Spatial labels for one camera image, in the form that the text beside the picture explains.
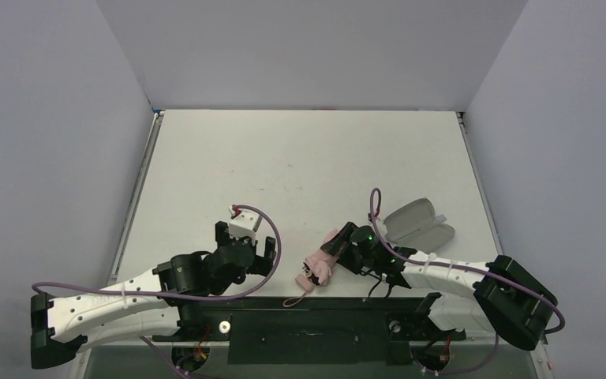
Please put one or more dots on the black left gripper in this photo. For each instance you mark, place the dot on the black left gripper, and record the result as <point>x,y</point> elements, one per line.
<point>243,247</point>

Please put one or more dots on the pink folding umbrella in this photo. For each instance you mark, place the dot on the pink folding umbrella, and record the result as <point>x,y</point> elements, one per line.
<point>318,267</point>

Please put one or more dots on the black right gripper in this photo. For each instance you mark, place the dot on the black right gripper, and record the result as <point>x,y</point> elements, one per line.
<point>342,245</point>

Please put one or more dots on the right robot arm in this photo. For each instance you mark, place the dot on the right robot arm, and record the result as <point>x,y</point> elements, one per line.
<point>497,296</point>

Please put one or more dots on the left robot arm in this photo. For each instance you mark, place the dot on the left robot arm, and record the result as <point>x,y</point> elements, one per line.
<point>164,301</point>

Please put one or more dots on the grey umbrella sleeve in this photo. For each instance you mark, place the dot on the grey umbrella sleeve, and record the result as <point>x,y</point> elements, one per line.
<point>418,226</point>

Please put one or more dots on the aluminium table frame rail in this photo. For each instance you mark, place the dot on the aluminium table frame rail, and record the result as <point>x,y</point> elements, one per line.
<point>79,365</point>

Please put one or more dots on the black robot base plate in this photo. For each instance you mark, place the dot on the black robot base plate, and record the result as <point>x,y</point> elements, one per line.
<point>261,330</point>

